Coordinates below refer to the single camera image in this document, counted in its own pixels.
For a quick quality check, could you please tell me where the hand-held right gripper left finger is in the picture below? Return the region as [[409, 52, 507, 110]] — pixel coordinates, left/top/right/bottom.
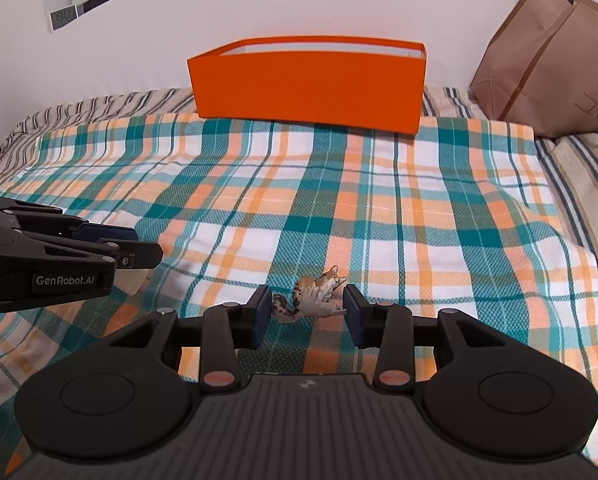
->
[[110, 284, 274, 394]]

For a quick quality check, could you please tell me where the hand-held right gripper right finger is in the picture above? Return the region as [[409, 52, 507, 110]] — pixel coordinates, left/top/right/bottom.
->
[[343, 283, 508, 391]]

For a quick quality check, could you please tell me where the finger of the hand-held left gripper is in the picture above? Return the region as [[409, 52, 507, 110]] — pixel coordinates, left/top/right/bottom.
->
[[63, 215, 140, 243], [96, 241, 164, 271]]

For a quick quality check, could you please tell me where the tabby cat figurine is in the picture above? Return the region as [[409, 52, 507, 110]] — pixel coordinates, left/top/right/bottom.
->
[[271, 264, 350, 322]]

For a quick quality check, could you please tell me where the orange storage box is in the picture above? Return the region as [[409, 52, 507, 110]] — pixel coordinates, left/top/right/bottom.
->
[[186, 35, 428, 136]]

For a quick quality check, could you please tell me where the teal orange plaid blanket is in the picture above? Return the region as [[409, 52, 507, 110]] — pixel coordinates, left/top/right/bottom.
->
[[0, 110, 598, 463]]

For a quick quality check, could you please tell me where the striped bedsheet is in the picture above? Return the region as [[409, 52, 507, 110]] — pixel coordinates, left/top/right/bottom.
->
[[0, 85, 598, 323]]

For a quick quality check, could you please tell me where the brown paper bag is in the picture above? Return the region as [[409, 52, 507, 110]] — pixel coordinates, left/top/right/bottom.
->
[[469, 0, 598, 139]]

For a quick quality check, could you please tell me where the digital wall clock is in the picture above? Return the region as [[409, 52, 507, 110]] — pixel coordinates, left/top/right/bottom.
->
[[48, 4, 80, 34]]

